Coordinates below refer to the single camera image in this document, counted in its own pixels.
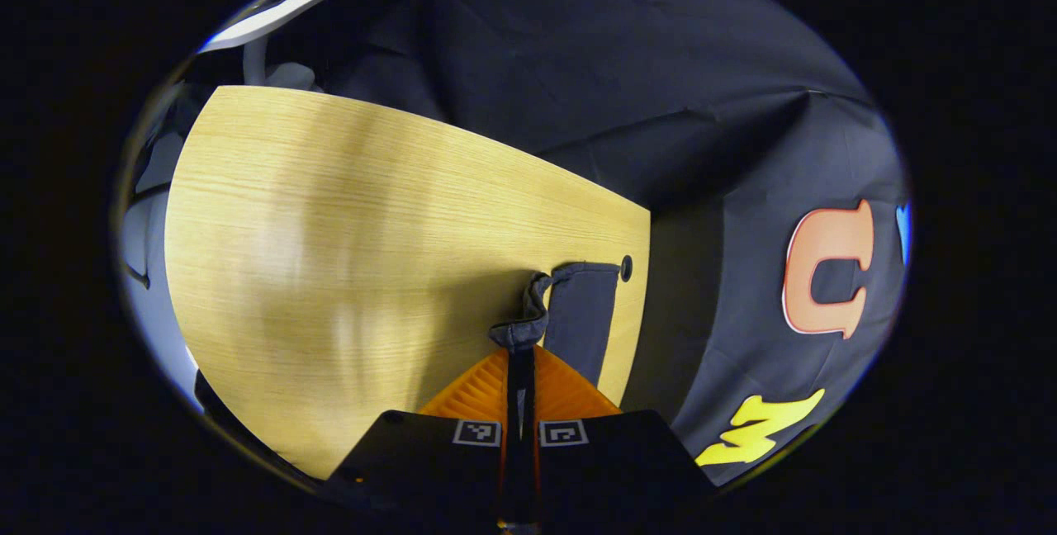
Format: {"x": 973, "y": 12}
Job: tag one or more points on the black backdrop cloth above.
{"x": 661, "y": 64}

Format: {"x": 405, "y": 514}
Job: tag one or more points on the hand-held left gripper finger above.
{"x": 514, "y": 452}
{"x": 529, "y": 452}

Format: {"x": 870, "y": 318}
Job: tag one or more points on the black jeans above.
{"x": 582, "y": 312}

